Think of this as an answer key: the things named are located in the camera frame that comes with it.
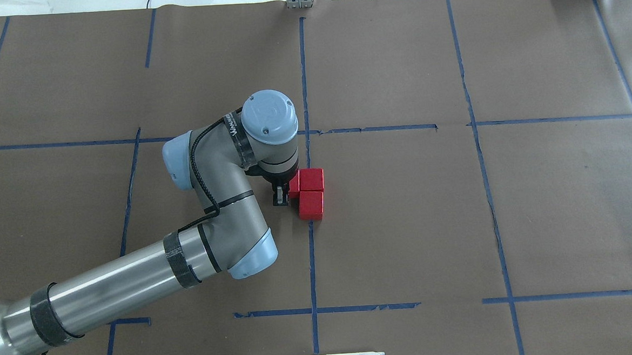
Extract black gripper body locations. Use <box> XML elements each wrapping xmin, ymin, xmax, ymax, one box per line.
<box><xmin>245</xmin><ymin>164</ymin><xmax>298</xmax><ymax>191</ymax></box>

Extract red cube block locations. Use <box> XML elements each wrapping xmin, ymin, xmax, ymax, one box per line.
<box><xmin>288</xmin><ymin>169</ymin><xmax>301</xmax><ymax>199</ymax></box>
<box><xmin>298</xmin><ymin>168</ymin><xmax>326</xmax><ymax>192</ymax></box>
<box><xmin>298</xmin><ymin>191</ymin><xmax>325</xmax><ymax>221</ymax></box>

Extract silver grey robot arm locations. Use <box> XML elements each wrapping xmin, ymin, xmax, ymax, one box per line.
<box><xmin>0</xmin><ymin>89</ymin><xmax>299</xmax><ymax>355</ymax></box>

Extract brown paper table cover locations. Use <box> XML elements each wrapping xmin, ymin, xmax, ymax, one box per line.
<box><xmin>0</xmin><ymin>0</ymin><xmax>632</xmax><ymax>355</ymax></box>

